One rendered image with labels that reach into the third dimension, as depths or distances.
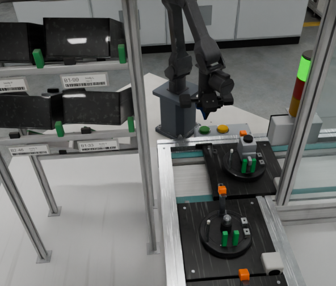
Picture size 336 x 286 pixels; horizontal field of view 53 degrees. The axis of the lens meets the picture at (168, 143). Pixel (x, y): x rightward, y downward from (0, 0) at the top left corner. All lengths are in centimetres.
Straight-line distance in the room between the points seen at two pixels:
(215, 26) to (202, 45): 301
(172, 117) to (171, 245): 57
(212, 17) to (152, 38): 71
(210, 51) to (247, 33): 314
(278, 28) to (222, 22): 68
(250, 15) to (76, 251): 350
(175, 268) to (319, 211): 49
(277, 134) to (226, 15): 325
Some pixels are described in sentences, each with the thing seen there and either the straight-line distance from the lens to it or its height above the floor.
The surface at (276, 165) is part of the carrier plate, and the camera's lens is 117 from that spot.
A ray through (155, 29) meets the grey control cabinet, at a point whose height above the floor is 30.
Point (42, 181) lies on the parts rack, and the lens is 110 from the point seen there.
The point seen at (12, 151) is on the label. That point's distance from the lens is 80.
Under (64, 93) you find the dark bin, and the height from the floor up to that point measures 137.
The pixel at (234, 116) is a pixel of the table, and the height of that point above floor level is 86.
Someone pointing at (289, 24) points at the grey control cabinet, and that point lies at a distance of 436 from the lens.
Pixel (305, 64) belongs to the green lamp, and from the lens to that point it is 82.
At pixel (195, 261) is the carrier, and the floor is 97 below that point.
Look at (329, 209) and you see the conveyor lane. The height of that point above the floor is 93.
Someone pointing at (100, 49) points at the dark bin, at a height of 148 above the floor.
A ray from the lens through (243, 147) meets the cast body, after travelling 105.
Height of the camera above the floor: 175
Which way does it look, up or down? 40 degrees down
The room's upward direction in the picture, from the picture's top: 2 degrees counter-clockwise
